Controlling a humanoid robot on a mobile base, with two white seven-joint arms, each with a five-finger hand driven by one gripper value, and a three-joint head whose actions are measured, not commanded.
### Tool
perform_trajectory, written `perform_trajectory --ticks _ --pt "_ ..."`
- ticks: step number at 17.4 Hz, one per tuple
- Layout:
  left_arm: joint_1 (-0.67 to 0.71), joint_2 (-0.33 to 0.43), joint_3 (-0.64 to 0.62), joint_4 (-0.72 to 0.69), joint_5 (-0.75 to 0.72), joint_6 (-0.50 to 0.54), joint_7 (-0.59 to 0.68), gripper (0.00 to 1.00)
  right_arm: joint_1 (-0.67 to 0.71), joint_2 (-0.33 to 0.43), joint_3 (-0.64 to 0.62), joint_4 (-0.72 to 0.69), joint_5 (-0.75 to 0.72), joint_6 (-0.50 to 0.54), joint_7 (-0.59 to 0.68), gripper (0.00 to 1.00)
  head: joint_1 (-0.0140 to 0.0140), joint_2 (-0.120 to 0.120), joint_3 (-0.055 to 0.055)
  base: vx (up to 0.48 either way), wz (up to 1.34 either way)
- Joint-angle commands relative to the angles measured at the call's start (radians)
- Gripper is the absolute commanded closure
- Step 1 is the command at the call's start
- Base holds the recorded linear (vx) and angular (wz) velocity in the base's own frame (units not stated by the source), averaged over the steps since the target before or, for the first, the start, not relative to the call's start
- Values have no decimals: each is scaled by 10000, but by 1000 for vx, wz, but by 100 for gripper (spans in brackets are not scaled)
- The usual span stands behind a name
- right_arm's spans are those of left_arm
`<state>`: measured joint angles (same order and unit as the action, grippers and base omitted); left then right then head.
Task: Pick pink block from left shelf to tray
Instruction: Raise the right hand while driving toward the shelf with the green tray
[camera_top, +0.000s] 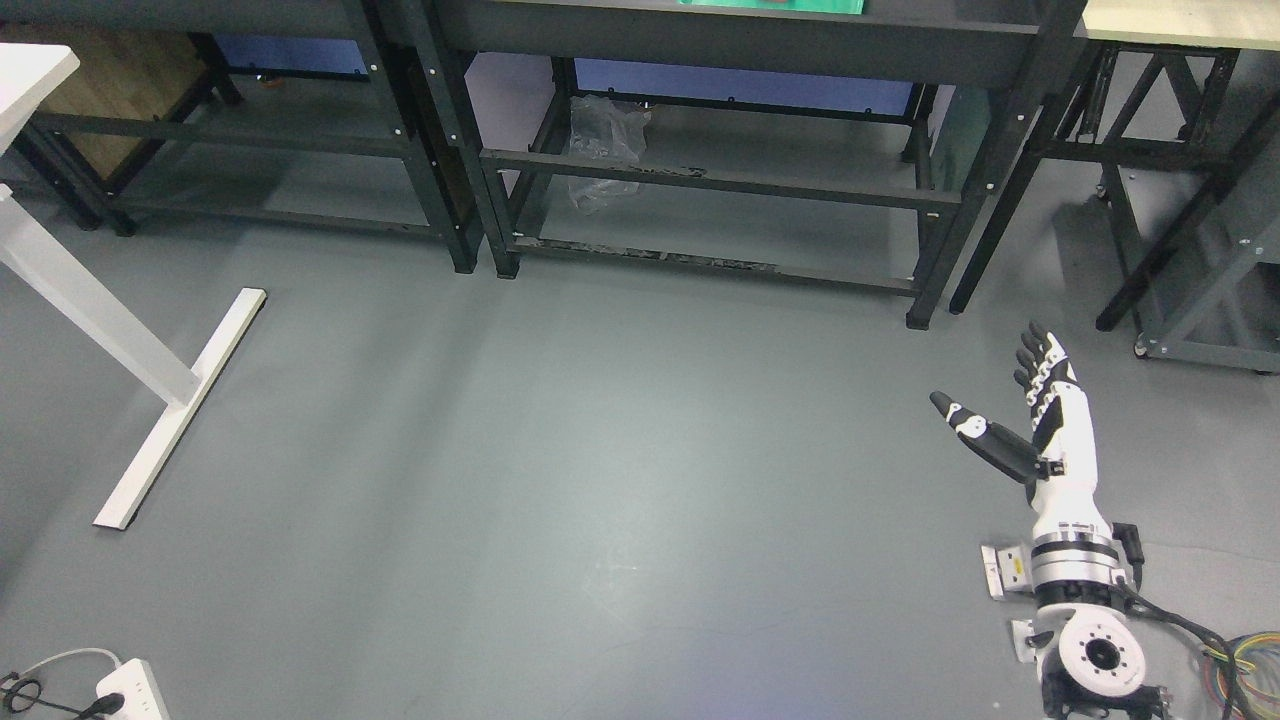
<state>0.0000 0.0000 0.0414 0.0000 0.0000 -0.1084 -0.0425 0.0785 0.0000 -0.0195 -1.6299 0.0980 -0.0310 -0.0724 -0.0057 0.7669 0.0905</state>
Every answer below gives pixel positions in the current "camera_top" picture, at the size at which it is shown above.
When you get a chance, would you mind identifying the brown cardboard box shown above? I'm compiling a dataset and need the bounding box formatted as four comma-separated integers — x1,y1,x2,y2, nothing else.
3,20,210,120

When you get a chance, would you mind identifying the black metal shelf rack right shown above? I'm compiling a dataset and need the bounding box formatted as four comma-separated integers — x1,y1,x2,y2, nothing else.
417,1,1085,331

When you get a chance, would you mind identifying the black metal shelf rack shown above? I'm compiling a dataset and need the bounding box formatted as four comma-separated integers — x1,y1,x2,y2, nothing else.
3,1,483,274
417,1,1085,331

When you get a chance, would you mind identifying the black metal shelf rack left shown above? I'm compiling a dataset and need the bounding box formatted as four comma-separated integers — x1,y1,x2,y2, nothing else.
3,1,483,274

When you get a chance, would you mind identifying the grey metal cart frame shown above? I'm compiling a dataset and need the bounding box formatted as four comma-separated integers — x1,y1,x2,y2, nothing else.
948,0,1280,375

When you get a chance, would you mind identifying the clear plastic bag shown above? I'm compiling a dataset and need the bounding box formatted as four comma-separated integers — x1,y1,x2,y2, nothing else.
567,95,652,214

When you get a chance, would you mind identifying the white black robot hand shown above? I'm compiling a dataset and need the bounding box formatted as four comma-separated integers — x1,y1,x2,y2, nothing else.
929,322,1114,539

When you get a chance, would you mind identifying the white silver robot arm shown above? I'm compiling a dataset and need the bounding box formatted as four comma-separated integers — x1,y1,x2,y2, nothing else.
980,523,1172,719

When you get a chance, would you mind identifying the white power strip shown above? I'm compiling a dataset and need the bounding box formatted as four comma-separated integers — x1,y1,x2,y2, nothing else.
95,659,172,719

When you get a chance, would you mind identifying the green plastic tray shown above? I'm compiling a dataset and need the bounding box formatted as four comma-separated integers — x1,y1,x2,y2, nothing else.
681,0,867,15

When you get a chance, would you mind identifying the coloured wire bundle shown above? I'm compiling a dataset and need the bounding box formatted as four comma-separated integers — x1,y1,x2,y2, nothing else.
1201,630,1280,720

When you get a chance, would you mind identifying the white desk with leg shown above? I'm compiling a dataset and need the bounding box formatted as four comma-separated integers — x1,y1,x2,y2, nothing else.
0,44,268,530

